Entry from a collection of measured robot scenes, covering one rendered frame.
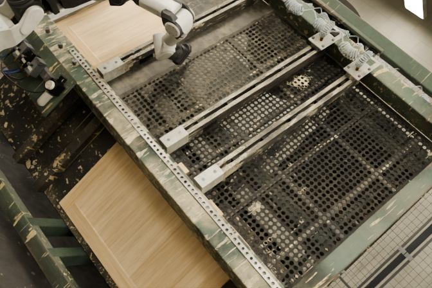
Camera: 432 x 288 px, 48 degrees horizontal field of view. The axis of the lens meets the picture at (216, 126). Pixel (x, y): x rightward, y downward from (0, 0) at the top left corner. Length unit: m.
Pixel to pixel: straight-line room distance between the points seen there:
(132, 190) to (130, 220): 0.15
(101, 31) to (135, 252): 1.18
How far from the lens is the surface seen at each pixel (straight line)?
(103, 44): 2.67
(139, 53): 2.54
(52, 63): 2.60
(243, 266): 2.01
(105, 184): 2.56
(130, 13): 2.82
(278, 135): 2.30
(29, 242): 2.52
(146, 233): 2.42
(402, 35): 7.59
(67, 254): 2.55
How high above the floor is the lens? 1.34
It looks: 5 degrees down
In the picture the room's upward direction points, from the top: 44 degrees clockwise
